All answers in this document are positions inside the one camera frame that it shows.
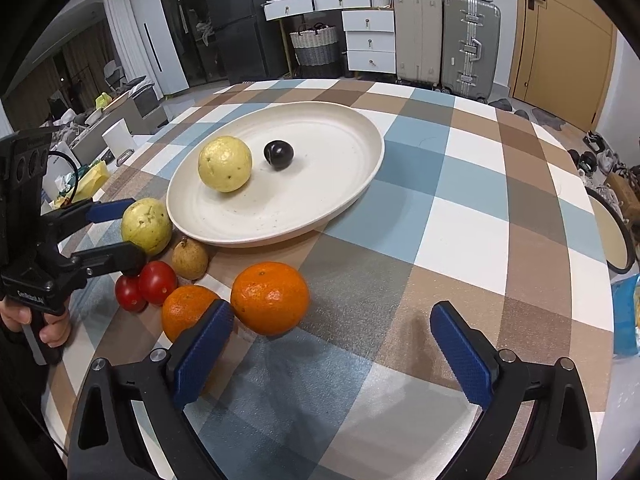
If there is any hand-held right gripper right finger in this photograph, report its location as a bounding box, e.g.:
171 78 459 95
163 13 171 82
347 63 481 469
430 301 598 480

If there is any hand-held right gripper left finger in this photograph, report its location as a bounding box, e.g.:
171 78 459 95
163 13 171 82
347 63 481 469
66 299 236 480

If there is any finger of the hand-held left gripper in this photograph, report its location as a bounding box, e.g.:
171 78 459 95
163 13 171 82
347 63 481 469
57 241 149 279
42 199 137 242

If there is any red tomato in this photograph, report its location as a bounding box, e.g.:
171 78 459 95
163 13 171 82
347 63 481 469
138 260 178 307
115 274 147 312

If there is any green guava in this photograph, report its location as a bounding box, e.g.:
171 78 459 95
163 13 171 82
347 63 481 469
197 136 252 193
121 198 174 257

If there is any orange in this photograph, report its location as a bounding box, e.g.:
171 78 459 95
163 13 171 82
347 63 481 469
161 285 223 343
230 261 311 337

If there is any small brown pear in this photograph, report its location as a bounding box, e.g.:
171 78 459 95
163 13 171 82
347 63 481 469
171 236 209 281

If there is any cream round plate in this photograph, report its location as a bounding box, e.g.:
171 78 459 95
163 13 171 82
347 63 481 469
166 102 385 247

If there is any person's left forearm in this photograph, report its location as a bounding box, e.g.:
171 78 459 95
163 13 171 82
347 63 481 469
0 322 68 480

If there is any person's left hand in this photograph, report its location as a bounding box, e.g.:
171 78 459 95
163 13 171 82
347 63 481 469
0 295 72 349

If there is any yellow cloth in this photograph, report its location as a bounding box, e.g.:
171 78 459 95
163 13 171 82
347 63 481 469
75 160 108 196

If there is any white bin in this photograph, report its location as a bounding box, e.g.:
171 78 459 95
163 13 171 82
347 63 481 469
102 119 136 161

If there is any grey trash bin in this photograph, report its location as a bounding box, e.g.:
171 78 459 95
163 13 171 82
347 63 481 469
132 82 168 121

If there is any blue plastic bag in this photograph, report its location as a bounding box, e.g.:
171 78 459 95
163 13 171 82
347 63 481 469
611 275 640 356

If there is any white tall cabinet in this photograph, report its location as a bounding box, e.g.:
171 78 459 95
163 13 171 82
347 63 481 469
127 0 190 96

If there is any white curtain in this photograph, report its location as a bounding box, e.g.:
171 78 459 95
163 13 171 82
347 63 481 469
102 0 166 101

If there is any dark purple plum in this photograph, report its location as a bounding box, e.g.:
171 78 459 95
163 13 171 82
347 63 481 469
263 140 295 171

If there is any round black-rimmed stool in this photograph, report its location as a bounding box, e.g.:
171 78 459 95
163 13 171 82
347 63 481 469
585 187 636 276

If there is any black refrigerator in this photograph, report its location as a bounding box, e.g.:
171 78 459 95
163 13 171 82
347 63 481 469
200 0 291 86

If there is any grey cloth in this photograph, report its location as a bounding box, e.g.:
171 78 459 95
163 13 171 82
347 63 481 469
530 107 566 132

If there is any woven basket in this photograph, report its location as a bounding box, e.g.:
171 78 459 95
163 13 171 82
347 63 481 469
290 24 342 67

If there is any silver suitcase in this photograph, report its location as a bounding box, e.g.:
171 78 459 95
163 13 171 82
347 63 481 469
441 0 502 103

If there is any white drawer desk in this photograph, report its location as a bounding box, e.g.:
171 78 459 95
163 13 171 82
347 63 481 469
262 0 397 78

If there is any beige suitcase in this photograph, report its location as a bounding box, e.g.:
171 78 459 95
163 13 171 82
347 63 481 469
394 0 445 86

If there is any wooden door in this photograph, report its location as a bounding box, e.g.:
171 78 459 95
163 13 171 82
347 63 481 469
510 0 617 133

